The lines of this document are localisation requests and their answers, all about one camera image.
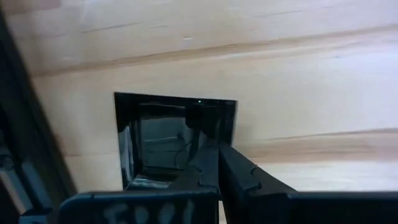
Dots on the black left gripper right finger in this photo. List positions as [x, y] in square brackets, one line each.
[264, 205]

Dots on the black aluminium table frame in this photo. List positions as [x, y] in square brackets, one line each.
[18, 124]

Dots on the small black square plate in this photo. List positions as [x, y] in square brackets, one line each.
[161, 140]

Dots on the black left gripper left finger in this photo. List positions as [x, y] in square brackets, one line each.
[140, 208]

